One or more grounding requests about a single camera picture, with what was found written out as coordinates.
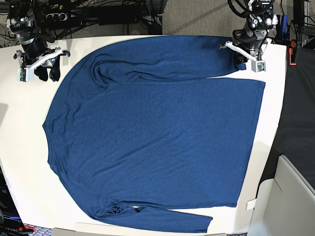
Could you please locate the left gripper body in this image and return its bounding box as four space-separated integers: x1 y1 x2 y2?
232 29 268 58

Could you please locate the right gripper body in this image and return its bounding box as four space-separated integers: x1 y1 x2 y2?
21 39 55 67

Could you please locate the blue long-sleeve T-shirt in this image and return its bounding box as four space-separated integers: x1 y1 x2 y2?
43 36 265 233

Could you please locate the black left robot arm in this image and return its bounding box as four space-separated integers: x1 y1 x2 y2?
223 0 278 72

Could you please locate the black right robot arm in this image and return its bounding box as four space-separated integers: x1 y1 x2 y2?
6 0 63 82

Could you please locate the red and black clamp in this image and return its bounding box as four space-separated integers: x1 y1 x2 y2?
288 39 298 66

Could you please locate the black power strip bar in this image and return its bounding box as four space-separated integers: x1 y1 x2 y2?
98 16 138 25

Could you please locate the white plastic bin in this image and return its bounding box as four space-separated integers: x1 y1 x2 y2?
247 155 315 236

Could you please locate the grey cardboard box edge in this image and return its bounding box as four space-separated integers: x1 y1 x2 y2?
51 228 76 236

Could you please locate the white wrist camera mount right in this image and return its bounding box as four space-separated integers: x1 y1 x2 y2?
13 48 70 82

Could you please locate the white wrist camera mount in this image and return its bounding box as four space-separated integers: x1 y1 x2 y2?
13 48 70 82
220 41 266 73

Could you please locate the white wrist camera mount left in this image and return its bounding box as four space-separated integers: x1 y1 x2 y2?
220 41 266 73

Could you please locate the blue handled tool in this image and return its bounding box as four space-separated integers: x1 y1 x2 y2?
281 15 288 40

